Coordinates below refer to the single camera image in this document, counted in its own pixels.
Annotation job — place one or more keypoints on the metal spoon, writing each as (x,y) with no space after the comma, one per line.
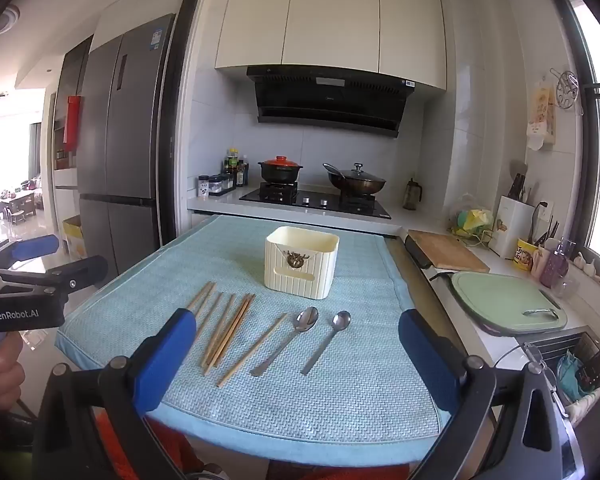
(341,320)
(306,319)

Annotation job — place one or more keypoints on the glass wok lid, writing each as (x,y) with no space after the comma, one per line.
(357,174)

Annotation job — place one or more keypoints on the person's left hand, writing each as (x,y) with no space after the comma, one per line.
(0,375)

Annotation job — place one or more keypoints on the black pot with red lid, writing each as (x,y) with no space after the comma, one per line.
(280,170)

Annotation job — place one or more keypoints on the black gas stove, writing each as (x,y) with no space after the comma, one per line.
(315,201)

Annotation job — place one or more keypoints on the wooden dining table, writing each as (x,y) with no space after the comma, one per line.
(22,202)

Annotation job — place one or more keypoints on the round ceiling vent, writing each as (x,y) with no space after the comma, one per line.
(5,20)

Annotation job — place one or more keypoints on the yellow printed cup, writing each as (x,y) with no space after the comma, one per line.
(525,256)

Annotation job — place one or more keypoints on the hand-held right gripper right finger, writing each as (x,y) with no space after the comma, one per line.
(427,360)

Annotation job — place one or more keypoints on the metal dish drainer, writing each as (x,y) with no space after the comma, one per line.
(545,345)

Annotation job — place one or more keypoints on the teal cloth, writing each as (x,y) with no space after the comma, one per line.
(570,377)

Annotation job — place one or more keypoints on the black range hood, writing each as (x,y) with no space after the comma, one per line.
(325,100)

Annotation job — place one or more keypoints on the wooden cutting board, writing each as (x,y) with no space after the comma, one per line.
(447,251)

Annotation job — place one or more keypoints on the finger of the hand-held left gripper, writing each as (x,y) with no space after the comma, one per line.
(35,247)
(82,270)

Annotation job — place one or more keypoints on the pink container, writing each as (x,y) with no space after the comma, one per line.
(539,265)

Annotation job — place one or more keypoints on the cream ribbed utensil holder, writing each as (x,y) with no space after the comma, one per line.
(300,265)

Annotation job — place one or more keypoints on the dark spice jar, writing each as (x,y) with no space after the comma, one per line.
(228,182)
(216,184)

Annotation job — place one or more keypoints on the dark glass pitcher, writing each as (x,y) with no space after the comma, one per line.
(412,195)

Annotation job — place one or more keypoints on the yellow cap oil bottle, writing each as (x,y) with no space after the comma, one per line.
(231,165)

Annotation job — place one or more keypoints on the yellow cardboard box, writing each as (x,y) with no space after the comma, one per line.
(72,237)

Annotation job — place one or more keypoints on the hanging paper package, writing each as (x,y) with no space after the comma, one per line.
(541,110)

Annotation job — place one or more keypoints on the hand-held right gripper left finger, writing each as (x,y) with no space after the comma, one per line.
(165,360)

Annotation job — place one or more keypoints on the white label spice jar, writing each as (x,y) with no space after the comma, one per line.
(204,186)

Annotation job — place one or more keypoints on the green plastic cutting board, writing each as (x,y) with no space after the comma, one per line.
(505,302)

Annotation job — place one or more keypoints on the white knife block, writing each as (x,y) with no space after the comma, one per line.
(510,227)

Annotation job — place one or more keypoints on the slender wooden chopstick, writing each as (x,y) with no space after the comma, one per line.
(252,350)

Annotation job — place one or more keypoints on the purple soap dispenser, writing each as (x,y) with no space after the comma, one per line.
(555,265)

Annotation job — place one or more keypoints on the grey refrigerator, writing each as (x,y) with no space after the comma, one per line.
(125,135)

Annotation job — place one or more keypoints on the teal woven table mat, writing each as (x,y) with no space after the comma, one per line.
(330,400)

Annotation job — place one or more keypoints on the garlic bulbs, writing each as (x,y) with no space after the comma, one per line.
(586,265)

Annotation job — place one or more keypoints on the dark sauce bottle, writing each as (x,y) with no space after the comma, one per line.
(241,172)

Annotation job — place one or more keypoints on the dark wok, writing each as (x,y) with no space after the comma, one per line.
(355,187)

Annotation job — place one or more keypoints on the white wall socket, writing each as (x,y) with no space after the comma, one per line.
(546,212)

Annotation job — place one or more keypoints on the white wall cabinet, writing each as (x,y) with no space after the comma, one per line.
(330,20)

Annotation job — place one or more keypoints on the black smartphone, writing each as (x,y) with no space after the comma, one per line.
(597,366)

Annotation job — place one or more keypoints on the set of wooden chopsticks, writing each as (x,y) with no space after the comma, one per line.
(231,330)

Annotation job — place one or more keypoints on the red wall box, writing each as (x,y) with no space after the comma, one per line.
(73,122)

